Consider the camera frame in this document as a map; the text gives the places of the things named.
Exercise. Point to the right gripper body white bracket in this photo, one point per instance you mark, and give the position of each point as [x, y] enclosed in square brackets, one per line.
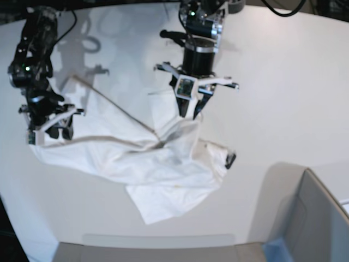
[59, 116]

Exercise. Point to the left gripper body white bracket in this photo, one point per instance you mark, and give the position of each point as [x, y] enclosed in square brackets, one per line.
[201, 84]

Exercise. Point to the white t-shirt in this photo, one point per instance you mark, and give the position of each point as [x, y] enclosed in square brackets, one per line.
[166, 172]

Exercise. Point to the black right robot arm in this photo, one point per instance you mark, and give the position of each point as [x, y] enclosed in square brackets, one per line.
[35, 60]

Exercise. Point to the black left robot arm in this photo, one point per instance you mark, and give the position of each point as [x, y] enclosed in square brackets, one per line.
[140, 36]

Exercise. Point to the grey open storage box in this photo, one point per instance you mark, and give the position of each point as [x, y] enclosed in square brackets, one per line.
[293, 204]

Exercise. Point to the blue cloth in box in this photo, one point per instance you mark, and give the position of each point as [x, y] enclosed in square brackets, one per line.
[277, 251]

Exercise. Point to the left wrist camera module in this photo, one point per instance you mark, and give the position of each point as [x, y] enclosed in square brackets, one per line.
[183, 88]

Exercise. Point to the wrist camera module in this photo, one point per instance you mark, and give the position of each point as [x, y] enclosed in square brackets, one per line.
[31, 137]
[183, 88]

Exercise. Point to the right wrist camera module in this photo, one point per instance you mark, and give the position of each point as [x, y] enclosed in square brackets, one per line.
[31, 137]

